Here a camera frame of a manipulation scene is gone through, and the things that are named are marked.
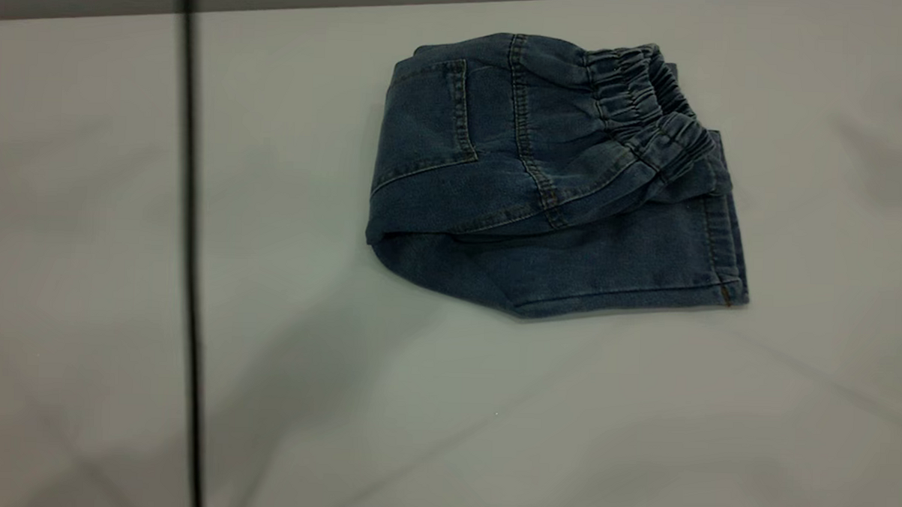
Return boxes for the blue denim shorts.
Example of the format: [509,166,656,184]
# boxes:
[363,28,760,327]

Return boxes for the long black cable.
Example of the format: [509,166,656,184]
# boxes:
[158,0,222,507]

